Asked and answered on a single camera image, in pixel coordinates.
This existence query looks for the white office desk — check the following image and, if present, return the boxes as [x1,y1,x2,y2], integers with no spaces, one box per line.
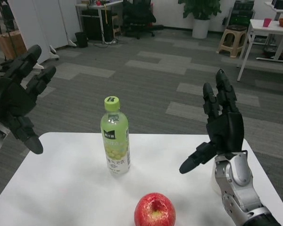
[75,0,123,43]

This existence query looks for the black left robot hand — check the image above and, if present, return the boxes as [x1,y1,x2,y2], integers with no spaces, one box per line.
[0,44,57,155]

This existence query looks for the white table with boxes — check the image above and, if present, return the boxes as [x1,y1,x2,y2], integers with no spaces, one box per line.
[265,0,283,12]

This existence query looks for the white plant pot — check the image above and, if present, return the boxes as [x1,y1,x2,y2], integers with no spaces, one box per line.
[192,18,211,40]

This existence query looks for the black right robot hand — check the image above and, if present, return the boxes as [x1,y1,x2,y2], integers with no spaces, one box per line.
[179,69,245,174]

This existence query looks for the white paper cup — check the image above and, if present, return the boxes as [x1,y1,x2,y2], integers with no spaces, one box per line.
[211,155,221,196]

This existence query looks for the black cabinet under desk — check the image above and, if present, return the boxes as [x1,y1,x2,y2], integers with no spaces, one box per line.
[81,8,114,41]

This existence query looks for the red apple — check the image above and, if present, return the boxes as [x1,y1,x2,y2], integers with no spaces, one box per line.
[134,192,177,226]

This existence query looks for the green leafy plant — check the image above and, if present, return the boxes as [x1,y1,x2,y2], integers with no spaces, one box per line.
[178,0,222,21]

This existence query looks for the black trash bin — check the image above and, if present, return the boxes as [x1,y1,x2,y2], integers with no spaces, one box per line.
[75,32,89,48]

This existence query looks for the green black equipment stack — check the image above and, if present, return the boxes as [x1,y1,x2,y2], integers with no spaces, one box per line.
[228,0,254,26]

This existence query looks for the brown wooden box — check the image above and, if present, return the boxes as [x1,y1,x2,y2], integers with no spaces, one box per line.
[0,30,28,61]

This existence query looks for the black office chair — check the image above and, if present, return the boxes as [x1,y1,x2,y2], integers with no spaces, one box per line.
[122,0,157,40]

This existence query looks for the beige plastic stool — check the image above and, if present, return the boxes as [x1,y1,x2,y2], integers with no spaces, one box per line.
[216,24,248,58]

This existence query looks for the wide white partition panel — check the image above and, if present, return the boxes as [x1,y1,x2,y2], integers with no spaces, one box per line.
[8,0,59,59]

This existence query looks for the white side table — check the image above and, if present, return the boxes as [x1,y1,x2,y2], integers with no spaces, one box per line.
[236,18,283,82]

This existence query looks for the green drink bottle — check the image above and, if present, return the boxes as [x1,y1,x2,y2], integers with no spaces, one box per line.
[100,96,132,175]

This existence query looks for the narrow white partition panel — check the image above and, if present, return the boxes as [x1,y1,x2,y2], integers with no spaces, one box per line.
[58,0,77,48]

